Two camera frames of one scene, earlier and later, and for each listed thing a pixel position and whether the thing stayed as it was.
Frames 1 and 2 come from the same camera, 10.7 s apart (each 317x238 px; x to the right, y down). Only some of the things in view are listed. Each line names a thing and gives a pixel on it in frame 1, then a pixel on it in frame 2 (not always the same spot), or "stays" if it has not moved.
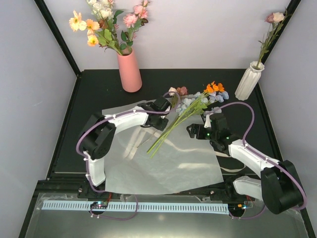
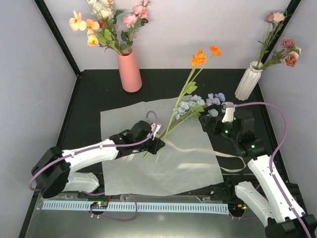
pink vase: [132, 80] stays
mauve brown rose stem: [181, 92] → [288, 53]
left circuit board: [95, 205] stays
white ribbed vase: [249, 81] stays
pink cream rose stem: [276, 20] stays
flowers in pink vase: [107, 32] stays
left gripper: [161, 127] → [158, 145]
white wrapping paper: [170, 160] stays
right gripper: [194, 126] → [205, 128]
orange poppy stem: [197, 107] → [189, 83]
